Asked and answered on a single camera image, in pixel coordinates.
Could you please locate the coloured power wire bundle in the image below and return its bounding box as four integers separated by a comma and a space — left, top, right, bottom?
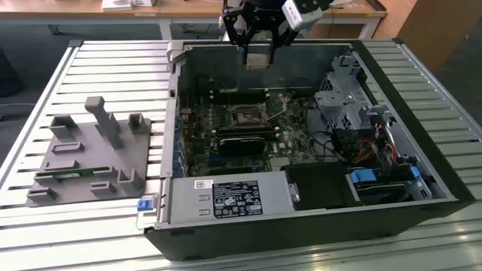
353, 138, 400, 165

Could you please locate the grey parts rack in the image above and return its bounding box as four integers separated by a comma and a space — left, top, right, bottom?
23, 95, 152, 208

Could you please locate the hard disk in blue carrier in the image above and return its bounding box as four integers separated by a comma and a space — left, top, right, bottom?
348, 166, 411, 204

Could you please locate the silver CPU plate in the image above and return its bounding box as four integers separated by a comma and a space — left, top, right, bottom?
244, 53, 270, 70

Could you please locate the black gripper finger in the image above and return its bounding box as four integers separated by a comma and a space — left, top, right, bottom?
221, 5, 252, 65
268, 28, 301, 64

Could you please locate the grey power supply unit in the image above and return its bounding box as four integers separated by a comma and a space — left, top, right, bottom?
166, 173, 292, 224

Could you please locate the wooden cabinet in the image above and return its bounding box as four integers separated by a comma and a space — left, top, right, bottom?
395, 0, 482, 74

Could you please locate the wooden desk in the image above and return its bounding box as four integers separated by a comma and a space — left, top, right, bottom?
0, 0, 388, 40

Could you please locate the black graphics card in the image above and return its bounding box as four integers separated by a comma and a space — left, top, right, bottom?
216, 136, 266, 155

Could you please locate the black open PC case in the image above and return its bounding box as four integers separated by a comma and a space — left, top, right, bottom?
142, 38, 477, 262

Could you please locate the green RAM stick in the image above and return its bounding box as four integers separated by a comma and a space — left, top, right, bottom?
54, 168, 113, 178

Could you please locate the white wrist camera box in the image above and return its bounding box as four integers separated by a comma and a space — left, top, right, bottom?
280, 0, 324, 32

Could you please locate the green motherboard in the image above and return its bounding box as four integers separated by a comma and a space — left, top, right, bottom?
176, 90, 339, 177

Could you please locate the black cable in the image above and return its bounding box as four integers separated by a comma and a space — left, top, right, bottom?
311, 129, 351, 165

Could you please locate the black plastic drive cover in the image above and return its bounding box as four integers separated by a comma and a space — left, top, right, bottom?
285, 163, 361, 211

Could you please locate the grey metal disk bay cage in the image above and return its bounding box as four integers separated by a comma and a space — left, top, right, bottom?
313, 55, 388, 133

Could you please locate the silver chipset heatsink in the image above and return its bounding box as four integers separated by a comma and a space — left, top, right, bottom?
268, 158, 291, 170

